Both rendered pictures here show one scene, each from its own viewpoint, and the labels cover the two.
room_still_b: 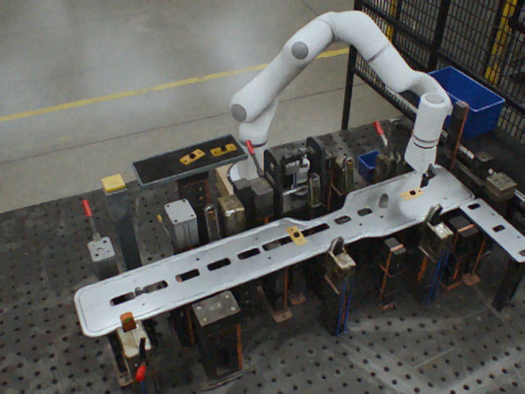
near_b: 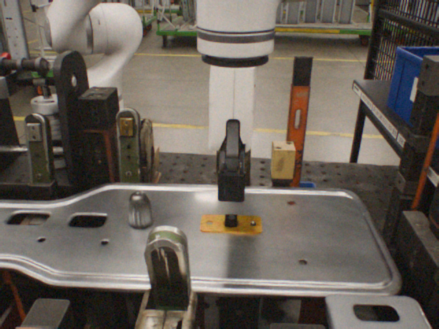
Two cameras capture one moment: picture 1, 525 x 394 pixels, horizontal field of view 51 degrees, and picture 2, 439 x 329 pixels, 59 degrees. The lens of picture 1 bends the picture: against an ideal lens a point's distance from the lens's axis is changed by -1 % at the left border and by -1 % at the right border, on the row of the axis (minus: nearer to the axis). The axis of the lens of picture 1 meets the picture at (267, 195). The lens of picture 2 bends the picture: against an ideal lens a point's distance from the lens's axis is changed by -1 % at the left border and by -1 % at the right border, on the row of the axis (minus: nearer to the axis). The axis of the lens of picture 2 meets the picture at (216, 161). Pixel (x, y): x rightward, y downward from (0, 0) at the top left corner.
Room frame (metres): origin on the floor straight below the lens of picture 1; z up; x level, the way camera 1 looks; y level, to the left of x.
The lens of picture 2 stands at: (1.08, -0.71, 1.33)
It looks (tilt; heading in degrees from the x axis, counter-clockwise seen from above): 27 degrees down; 29
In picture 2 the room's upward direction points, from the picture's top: straight up
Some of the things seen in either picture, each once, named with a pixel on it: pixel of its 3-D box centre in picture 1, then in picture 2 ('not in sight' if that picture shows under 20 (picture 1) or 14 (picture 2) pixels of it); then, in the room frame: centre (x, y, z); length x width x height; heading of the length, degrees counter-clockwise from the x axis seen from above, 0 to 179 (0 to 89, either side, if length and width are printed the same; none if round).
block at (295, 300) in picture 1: (293, 264); not in sight; (1.28, -0.09, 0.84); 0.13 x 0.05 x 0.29; 26
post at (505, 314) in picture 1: (509, 282); not in sight; (1.20, -0.82, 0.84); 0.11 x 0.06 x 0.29; 26
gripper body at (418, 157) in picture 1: (422, 152); (234, 94); (1.48, -0.51, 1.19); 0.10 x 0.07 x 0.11; 26
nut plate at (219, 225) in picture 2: (413, 193); (231, 221); (1.47, -0.51, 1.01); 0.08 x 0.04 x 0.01; 116
